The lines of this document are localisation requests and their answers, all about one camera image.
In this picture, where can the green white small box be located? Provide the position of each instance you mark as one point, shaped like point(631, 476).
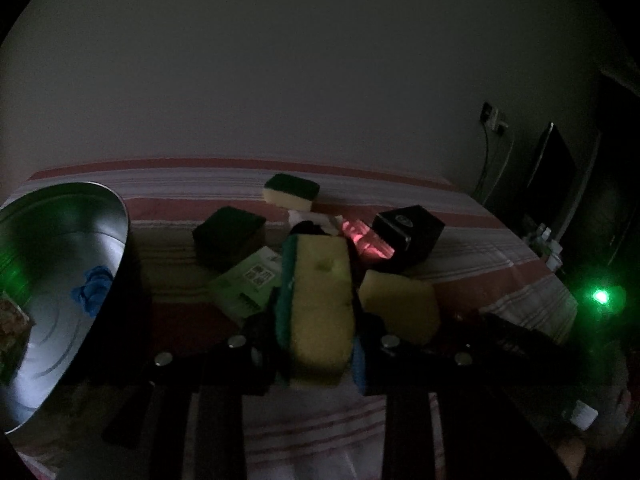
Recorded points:
point(245, 290)

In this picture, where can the green white snack packet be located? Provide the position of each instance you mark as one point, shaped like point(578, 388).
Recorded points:
point(15, 327)

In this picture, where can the wall power outlet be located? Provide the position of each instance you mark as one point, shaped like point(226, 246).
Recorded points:
point(492, 118)

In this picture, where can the blue crumpled object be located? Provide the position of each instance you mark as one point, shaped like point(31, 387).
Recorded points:
point(91, 295)

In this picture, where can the black cube box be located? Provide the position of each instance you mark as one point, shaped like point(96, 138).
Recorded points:
point(412, 232)

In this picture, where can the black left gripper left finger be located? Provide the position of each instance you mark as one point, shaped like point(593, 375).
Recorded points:
point(148, 380)

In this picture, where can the large metal bowl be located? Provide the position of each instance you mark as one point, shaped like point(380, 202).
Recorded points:
point(50, 239)

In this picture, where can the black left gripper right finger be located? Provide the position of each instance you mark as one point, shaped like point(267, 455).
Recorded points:
point(469, 395)

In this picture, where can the yellow green sponge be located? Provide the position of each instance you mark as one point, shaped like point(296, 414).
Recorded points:
point(314, 315)

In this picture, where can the red foil packet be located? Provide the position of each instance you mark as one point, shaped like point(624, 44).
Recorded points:
point(368, 244)

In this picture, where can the striped red white tablecloth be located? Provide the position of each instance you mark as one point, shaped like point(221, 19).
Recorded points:
point(477, 264)

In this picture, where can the yellow black sponge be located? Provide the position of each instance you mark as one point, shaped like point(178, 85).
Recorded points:
point(290, 192)

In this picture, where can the black square box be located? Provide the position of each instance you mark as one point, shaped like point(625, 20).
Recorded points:
point(226, 238)

